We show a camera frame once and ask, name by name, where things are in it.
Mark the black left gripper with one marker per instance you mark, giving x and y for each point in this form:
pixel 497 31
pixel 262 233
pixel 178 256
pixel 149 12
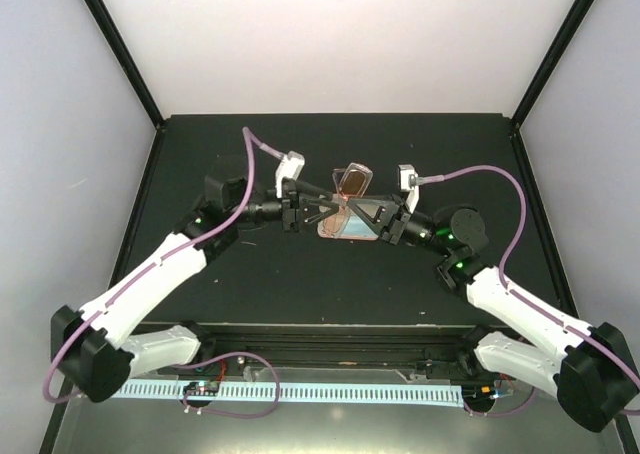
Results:
pixel 291 214

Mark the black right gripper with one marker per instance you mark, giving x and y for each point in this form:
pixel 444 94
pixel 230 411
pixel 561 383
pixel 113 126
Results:
pixel 397 221

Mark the pink glasses case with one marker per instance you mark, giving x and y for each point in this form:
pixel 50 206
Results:
pixel 329 227

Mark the brown frame sunglasses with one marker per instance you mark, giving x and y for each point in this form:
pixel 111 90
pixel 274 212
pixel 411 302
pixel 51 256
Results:
pixel 353 180

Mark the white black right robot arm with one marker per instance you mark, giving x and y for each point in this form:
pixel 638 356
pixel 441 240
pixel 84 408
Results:
pixel 588 370

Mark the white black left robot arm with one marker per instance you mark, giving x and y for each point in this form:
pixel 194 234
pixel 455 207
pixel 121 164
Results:
pixel 95 346

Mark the right base circuit board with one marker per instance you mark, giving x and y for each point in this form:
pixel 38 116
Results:
pixel 483 392

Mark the base circuit board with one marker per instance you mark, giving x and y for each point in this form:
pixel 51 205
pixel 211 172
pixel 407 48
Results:
pixel 205 389
pixel 483 392

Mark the left base circuit board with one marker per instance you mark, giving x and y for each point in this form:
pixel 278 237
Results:
pixel 205 389

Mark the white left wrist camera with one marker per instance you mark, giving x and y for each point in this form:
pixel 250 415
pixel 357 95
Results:
pixel 290 167

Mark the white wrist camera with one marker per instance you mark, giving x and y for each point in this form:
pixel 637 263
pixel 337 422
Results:
pixel 290 167
pixel 407 176

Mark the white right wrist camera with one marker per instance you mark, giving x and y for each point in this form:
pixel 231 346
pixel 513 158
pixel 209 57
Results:
pixel 407 176

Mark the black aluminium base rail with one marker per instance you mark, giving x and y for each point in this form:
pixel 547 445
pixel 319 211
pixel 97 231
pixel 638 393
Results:
pixel 436 355

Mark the white slotted cable duct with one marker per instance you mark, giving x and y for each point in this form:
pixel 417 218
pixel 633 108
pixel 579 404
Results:
pixel 300 392

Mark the right black frame post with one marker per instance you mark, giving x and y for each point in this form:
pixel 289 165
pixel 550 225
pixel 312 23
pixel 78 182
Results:
pixel 561 41

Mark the black frame post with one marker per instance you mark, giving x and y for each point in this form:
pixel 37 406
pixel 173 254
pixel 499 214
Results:
pixel 114 39
pixel 561 41

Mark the left black frame post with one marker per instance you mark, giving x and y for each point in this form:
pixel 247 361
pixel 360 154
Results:
pixel 114 39

